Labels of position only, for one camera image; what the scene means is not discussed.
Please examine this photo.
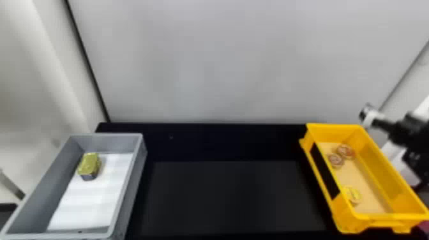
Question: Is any brown-lidded can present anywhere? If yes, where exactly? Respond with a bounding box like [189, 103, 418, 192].
[326, 153, 345, 169]
[336, 144, 356, 161]

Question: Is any white foam sheet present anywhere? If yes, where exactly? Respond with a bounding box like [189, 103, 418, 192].
[46, 152, 135, 234]

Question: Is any yellow crate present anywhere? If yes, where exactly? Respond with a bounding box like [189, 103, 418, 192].
[298, 122, 429, 235]

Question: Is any grey crate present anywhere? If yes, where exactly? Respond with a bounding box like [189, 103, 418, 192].
[0, 133, 148, 240]

